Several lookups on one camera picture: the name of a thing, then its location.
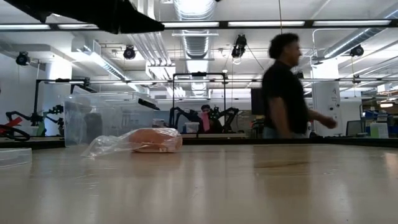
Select thin hanging cable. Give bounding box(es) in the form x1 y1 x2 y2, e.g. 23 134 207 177
277 0 284 35

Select orange elastic bandage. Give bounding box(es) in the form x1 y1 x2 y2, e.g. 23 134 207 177
129 128 183 153

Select white background bin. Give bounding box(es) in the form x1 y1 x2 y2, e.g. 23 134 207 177
185 121 200 134

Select clear plastic bag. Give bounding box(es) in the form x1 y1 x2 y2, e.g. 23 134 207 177
80 127 183 158

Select white plastic jug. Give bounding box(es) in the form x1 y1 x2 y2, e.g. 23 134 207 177
369 122 389 139

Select shelf with blue bins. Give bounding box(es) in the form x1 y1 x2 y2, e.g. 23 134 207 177
359 104 398 139

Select person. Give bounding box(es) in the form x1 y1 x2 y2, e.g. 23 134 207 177
200 105 223 134
261 32 339 139

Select clear plastic container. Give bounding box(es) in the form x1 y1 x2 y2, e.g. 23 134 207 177
63 91 160 147

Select black table frame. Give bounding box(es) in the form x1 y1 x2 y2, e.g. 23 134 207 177
0 136 398 150

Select white column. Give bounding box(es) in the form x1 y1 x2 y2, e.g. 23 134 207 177
307 58 343 137

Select black monitor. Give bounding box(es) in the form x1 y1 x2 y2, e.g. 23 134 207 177
251 88 265 116

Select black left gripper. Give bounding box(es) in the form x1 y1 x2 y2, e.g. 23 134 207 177
2 0 165 35

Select grey chair back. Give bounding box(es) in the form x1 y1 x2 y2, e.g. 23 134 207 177
345 119 363 138

